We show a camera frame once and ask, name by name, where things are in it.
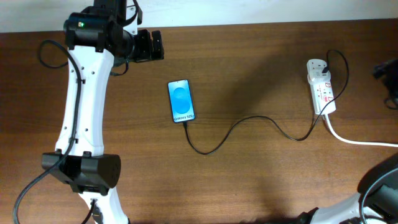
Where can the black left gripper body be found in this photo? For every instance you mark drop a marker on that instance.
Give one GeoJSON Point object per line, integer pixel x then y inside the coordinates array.
{"type": "Point", "coordinates": [142, 50]}

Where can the blue Galaxy smartphone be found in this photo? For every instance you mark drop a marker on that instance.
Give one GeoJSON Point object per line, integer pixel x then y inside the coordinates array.
{"type": "Point", "coordinates": [181, 102]}

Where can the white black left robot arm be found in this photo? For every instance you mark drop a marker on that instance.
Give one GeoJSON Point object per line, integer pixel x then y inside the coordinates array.
{"type": "Point", "coordinates": [101, 37]}

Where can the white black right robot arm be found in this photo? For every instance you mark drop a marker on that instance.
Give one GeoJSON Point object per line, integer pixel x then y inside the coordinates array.
{"type": "Point", "coordinates": [376, 198]}

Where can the white USB charger adapter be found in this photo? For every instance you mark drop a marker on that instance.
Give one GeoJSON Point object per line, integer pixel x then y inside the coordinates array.
{"type": "Point", "coordinates": [318, 71]}

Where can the white power strip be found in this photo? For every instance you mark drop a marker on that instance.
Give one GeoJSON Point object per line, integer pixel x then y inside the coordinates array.
{"type": "Point", "coordinates": [322, 94]}

